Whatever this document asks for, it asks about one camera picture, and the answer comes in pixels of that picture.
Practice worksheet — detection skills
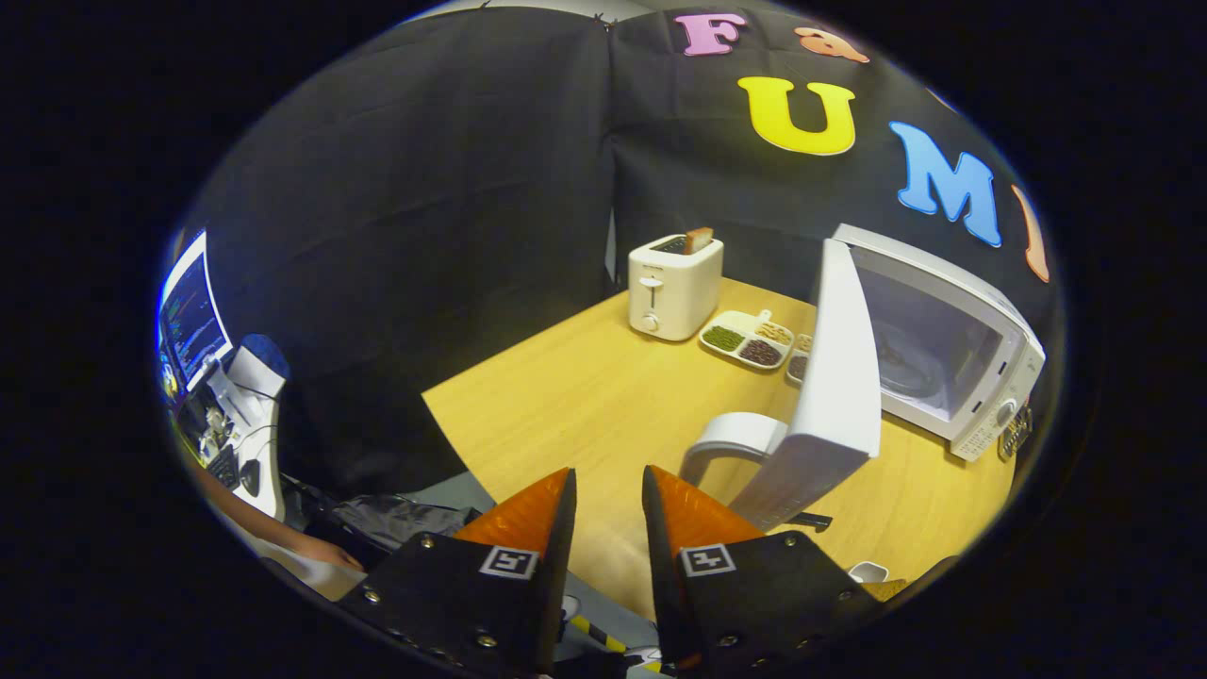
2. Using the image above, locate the white microwave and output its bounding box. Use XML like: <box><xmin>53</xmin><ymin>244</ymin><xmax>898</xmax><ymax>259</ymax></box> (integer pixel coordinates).
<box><xmin>679</xmin><ymin>224</ymin><xmax>1048</xmax><ymax>534</ymax></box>

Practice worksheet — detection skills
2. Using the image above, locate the white divided snack tray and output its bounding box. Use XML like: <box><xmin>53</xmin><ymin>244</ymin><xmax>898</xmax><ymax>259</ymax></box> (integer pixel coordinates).
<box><xmin>699</xmin><ymin>309</ymin><xmax>796</xmax><ymax>370</ymax></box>
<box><xmin>785</xmin><ymin>333</ymin><xmax>817</xmax><ymax>386</ymax></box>

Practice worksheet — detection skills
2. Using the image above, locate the white toaster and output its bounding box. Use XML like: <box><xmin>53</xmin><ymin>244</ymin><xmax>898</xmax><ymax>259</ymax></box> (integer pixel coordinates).
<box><xmin>628</xmin><ymin>231</ymin><xmax>725</xmax><ymax>342</ymax></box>

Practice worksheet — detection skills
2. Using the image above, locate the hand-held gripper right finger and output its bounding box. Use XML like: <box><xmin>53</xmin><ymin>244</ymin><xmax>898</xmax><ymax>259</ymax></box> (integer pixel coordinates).
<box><xmin>641</xmin><ymin>464</ymin><xmax>883</xmax><ymax>675</ymax></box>

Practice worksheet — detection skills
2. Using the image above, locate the computer monitor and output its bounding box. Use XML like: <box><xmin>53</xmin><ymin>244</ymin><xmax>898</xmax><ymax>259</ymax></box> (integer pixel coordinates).
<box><xmin>158</xmin><ymin>231</ymin><xmax>234</xmax><ymax>392</ymax></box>

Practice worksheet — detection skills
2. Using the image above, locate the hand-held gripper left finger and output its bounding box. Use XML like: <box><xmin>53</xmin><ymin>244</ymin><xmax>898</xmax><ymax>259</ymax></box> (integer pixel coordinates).
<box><xmin>338</xmin><ymin>467</ymin><xmax>578</xmax><ymax>678</ymax></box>

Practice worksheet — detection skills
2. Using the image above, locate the dark plastic bag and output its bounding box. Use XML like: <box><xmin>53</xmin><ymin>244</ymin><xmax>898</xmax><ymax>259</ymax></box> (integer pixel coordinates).
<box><xmin>311</xmin><ymin>492</ymin><xmax>482</xmax><ymax>567</ymax></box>

